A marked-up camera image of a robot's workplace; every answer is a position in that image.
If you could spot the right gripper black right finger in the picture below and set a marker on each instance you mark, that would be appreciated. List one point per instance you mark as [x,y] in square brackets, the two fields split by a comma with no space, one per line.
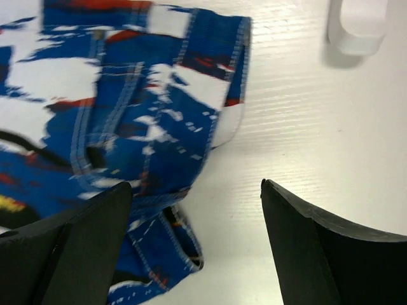
[322,258]

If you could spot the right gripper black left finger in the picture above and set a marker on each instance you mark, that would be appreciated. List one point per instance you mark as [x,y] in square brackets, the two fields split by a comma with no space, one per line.
[68,258]

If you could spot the blue white red patterned trousers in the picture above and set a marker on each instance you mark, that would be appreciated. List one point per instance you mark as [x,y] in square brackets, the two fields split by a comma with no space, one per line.
[100,93]

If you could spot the white metal clothes rack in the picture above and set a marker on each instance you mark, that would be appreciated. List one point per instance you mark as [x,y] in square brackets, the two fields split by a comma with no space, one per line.
[357,27]

